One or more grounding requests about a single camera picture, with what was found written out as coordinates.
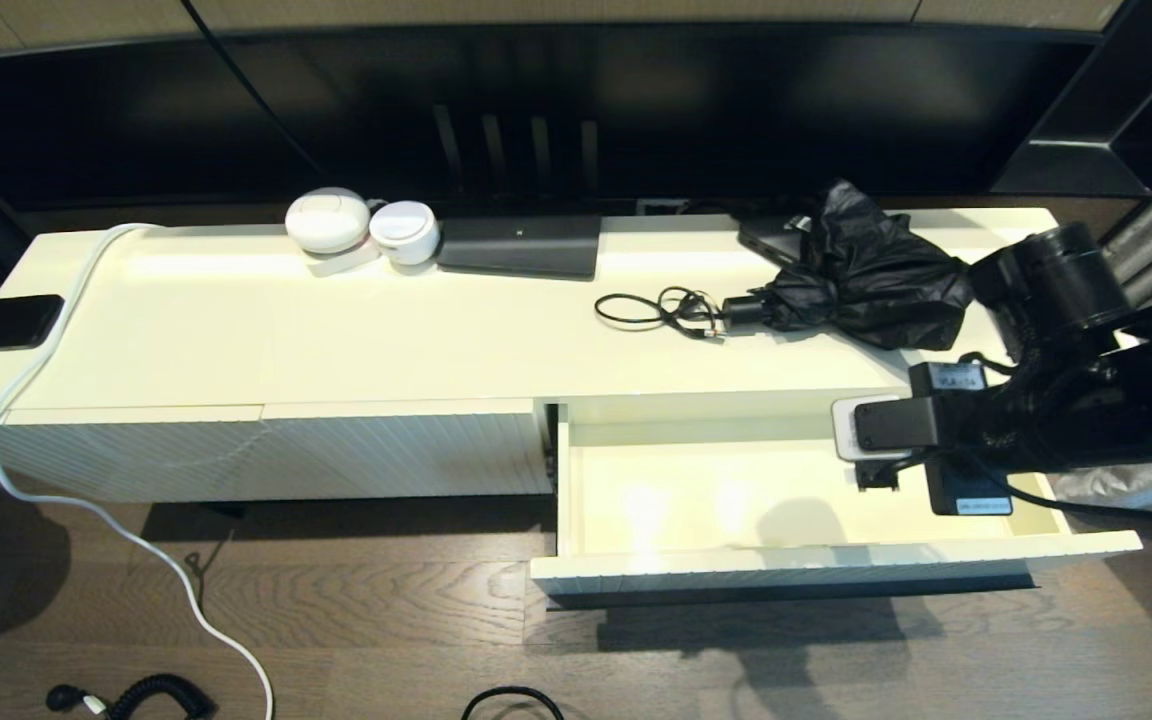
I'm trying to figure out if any thin dark metal rod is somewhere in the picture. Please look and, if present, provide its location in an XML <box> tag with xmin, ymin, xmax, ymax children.
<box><xmin>548</xmin><ymin>576</ymin><xmax>1035</xmax><ymax>607</ymax></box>

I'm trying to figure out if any white ribbed drawer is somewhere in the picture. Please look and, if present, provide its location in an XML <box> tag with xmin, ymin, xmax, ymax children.
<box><xmin>531</xmin><ymin>390</ymin><xmax>1144</xmax><ymax>598</ymax></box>

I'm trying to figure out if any black umbrella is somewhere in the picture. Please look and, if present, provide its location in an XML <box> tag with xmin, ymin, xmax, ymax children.
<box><xmin>721</xmin><ymin>178</ymin><xmax>979</xmax><ymax>351</ymax></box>

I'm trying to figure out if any white TV cabinet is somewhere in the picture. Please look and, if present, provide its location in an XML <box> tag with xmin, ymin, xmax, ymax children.
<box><xmin>0</xmin><ymin>207</ymin><xmax>1152</xmax><ymax>504</ymax></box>

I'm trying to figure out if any small black box white label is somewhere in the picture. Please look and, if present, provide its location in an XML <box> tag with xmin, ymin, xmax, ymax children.
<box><xmin>736</xmin><ymin>215</ymin><xmax>817</xmax><ymax>269</ymax></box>

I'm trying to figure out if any black shelf unit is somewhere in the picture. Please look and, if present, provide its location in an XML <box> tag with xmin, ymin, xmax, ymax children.
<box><xmin>986</xmin><ymin>0</ymin><xmax>1152</xmax><ymax>199</ymax></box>

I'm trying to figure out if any black television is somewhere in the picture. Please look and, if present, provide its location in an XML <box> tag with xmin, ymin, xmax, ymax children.
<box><xmin>0</xmin><ymin>25</ymin><xmax>1102</xmax><ymax>216</ymax></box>

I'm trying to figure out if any flat black rectangular box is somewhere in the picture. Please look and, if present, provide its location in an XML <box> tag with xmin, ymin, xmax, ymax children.
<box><xmin>436</xmin><ymin>214</ymin><xmax>603</xmax><ymax>279</ymax></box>

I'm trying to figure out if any small white round device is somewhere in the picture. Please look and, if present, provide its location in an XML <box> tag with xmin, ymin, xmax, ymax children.
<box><xmin>369</xmin><ymin>200</ymin><xmax>442</xmax><ymax>266</ymax></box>

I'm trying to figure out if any large white round device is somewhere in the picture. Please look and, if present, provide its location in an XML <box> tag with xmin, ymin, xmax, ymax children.
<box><xmin>285</xmin><ymin>187</ymin><xmax>373</xmax><ymax>254</ymax></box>

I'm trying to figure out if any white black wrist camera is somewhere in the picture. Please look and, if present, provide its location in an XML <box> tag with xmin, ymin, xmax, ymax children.
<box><xmin>832</xmin><ymin>395</ymin><xmax>940</xmax><ymax>463</ymax></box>

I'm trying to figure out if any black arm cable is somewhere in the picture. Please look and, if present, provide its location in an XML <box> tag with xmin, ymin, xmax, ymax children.
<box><xmin>976</xmin><ymin>465</ymin><xmax>1152</xmax><ymax>532</ymax></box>

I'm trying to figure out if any black looped floor cable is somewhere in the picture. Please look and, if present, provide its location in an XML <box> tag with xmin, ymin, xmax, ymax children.
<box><xmin>461</xmin><ymin>686</ymin><xmax>565</xmax><ymax>720</ymax></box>

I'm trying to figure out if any black coiled cable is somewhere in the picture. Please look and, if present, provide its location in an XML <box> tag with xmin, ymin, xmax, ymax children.
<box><xmin>46</xmin><ymin>674</ymin><xmax>219</xmax><ymax>720</ymax></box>

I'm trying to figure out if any thin black wall cable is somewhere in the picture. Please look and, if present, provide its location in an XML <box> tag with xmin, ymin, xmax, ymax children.
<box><xmin>180</xmin><ymin>0</ymin><xmax>329</xmax><ymax>183</ymax></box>

